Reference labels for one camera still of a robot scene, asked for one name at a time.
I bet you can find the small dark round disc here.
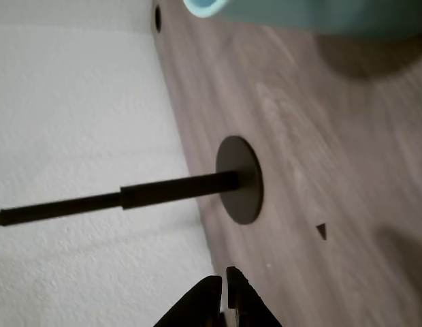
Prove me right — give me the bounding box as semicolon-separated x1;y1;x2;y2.
152;3;163;34

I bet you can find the light blue ceramic mug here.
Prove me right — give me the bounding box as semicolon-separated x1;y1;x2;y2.
182;0;422;44

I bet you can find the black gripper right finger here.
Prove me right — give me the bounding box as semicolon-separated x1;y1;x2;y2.
225;265;284;327

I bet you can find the black stand with round base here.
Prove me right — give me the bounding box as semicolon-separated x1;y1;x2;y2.
0;135;265;228

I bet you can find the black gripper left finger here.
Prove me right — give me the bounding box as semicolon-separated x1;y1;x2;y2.
152;275;223;327

